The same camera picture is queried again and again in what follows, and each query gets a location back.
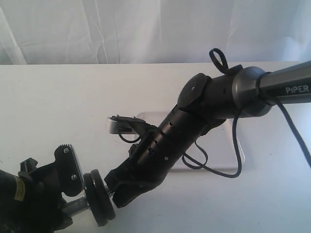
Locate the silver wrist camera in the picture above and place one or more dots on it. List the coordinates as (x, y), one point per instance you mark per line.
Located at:
(122, 124)
(68, 170)

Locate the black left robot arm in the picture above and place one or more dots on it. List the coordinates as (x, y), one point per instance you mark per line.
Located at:
(12, 194)

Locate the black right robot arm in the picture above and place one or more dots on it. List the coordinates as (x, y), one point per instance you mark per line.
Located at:
(204, 103)

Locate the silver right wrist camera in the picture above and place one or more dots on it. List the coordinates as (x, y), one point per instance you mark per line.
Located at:
(122, 124)

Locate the white backdrop curtain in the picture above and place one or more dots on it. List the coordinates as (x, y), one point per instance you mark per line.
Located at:
(51, 32)

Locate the white plastic tray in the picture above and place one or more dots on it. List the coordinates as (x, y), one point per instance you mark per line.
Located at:
(218, 143)

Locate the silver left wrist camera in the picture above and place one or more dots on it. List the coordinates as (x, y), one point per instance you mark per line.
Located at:
(68, 170)

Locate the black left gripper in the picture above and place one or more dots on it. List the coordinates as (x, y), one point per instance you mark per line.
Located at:
(43, 199)

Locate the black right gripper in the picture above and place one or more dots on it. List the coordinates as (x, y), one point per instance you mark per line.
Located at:
(150, 161)

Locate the chrome threaded dumbbell bar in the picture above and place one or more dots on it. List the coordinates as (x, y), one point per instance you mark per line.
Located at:
(76, 206)

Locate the black weight plate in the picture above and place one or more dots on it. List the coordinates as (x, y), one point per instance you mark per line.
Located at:
(102, 195)
(93, 200)

